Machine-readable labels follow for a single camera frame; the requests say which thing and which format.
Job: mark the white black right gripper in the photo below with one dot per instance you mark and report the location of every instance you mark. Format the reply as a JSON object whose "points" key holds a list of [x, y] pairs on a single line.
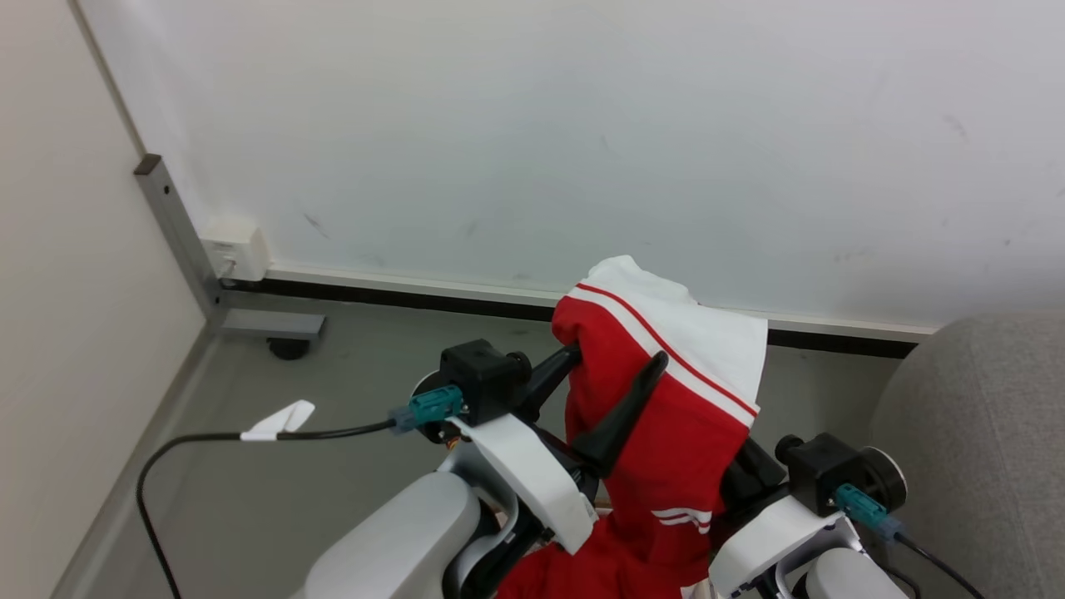
{"points": [[774, 532]]}

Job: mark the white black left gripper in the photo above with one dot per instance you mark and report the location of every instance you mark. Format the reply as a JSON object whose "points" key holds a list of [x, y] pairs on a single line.
{"points": [[532, 474]]}

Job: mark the red and white garment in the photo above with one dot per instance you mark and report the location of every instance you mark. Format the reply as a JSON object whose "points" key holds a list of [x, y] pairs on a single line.
{"points": [[666, 466]]}

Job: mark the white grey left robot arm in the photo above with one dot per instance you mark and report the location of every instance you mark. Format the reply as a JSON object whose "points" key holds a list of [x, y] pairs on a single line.
{"points": [[391, 541]]}

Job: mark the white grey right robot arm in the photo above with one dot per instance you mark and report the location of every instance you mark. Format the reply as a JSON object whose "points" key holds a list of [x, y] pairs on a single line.
{"points": [[849, 578]]}

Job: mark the white and black baseboard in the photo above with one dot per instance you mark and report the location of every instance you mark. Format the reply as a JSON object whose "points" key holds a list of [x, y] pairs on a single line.
{"points": [[416, 291]]}

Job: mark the grey fabric sofa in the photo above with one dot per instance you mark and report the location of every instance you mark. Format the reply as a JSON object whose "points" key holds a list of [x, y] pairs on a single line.
{"points": [[973, 449]]}

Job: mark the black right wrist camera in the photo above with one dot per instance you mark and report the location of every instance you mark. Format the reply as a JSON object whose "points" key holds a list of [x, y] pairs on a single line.
{"points": [[824, 470]]}

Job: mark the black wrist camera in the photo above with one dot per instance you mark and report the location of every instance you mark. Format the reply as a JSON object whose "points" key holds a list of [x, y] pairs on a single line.
{"points": [[824, 470], [482, 374]]}

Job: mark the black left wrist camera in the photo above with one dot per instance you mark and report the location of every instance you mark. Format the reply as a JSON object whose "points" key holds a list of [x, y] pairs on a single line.
{"points": [[482, 374]]}

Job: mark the black frame foot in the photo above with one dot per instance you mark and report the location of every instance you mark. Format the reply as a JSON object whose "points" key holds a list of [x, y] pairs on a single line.
{"points": [[289, 348]]}

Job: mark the white wall socket box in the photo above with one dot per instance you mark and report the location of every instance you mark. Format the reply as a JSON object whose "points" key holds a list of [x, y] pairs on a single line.
{"points": [[237, 249]]}

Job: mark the grey metal frame leg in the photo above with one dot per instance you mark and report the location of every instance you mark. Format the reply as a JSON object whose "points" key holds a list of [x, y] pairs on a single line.
{"points": [[179, 229]]}

